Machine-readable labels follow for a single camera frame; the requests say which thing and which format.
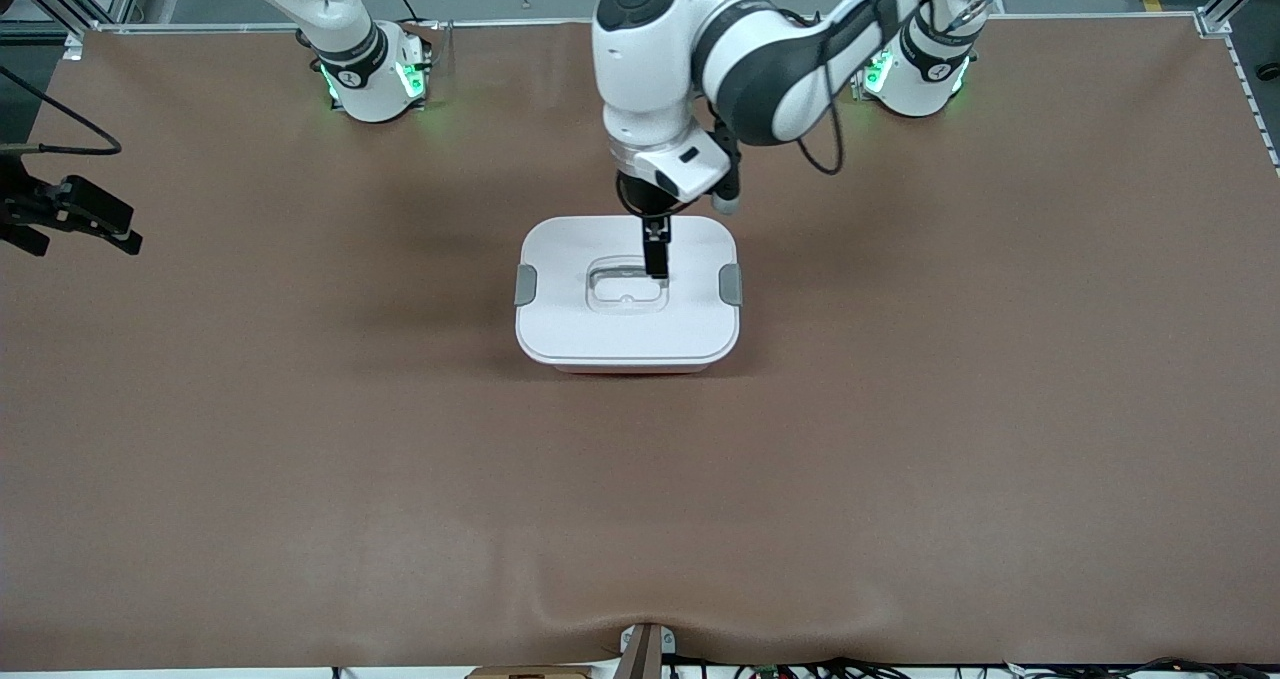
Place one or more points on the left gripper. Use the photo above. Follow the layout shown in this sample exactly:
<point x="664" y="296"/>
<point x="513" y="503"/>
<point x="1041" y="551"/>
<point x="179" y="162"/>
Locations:
<point x="636" y="197"/>

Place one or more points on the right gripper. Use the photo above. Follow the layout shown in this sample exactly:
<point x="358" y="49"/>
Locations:
<point x="22" y="205"/>

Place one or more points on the white box lid grey clips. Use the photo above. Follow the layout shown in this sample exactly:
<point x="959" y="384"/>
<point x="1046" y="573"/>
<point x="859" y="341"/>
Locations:
<point x="560" y="299"/>

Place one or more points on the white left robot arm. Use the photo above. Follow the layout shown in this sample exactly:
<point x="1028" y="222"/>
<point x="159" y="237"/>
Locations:
<point x="640" y="69"/>

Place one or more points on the brown table mat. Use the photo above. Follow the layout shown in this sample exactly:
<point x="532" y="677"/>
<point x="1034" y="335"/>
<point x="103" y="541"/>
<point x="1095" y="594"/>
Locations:
<point x="640" y="509"/>

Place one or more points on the brown cardboard piece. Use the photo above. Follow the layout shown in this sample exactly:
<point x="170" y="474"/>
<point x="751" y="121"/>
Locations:
<point x="530" y="673"/>

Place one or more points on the black caster wheel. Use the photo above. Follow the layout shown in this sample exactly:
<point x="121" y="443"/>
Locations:
<point x="1270" y="71"/>

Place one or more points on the aluminium table edge rail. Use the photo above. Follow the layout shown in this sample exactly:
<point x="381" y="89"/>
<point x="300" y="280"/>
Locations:
<point x="500" y="22"/>

